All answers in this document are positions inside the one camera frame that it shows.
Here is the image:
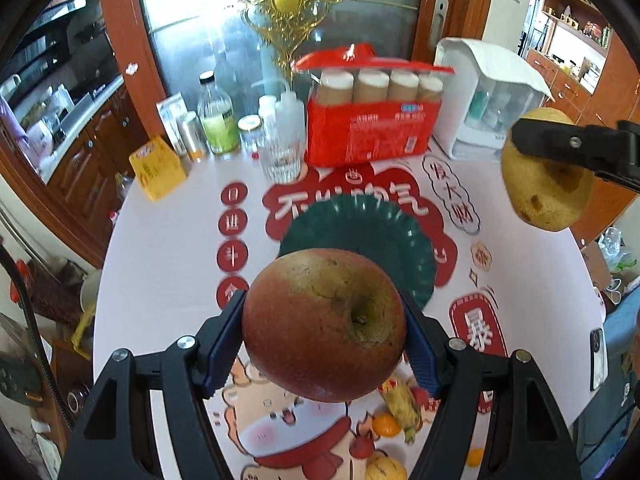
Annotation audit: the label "white squeeze bottle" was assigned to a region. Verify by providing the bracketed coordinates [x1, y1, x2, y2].
[276, 91, 306, 148]

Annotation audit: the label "red lychee fruit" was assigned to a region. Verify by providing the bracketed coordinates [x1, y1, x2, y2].
[349, 436, 375, 460]

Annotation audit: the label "dark green scalloped plate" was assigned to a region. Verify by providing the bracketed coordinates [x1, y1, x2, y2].
[279, 195, 436, 307]

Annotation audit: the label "small orange tangerine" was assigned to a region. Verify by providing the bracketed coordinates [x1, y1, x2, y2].
[371, 412, 402, 438]

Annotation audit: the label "white carton box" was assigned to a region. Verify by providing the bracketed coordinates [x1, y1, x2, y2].
[156, 92, 188, 157]

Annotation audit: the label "clear ribbed drinking glass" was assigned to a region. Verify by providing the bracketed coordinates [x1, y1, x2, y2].
[258, 134, 305, 184]

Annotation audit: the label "yellow cardboard box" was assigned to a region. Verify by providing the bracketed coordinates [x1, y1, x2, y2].
[129, 136, 186, 202]

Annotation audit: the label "spotted yellow banana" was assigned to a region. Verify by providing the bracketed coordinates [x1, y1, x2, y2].
[378, 374, 422, 445]

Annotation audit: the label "brown yellow russet pear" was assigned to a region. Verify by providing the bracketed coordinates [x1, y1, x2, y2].
[364, 456, 408, 480]

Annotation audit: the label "festive printed tablecloth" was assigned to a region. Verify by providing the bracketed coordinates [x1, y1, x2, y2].
[93, 141, 603, 479]

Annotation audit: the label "small silver can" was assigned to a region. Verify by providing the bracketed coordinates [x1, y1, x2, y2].
[177, 110, 207, 162]

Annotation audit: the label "red paper cup package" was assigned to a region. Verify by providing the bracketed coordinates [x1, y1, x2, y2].
[292, 44, 454, 168]

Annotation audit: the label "gold ornament door decoration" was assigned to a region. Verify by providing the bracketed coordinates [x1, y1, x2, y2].
[242, 0, 345, 78]

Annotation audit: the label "red apple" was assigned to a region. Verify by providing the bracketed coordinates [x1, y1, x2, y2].
[242, 248, 406, 403]

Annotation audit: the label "green label glass bottle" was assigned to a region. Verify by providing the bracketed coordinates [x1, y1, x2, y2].
[196, 70, 241, 155]

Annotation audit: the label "small glass jar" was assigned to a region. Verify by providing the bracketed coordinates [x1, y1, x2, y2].
[238, 115, 265, 156]

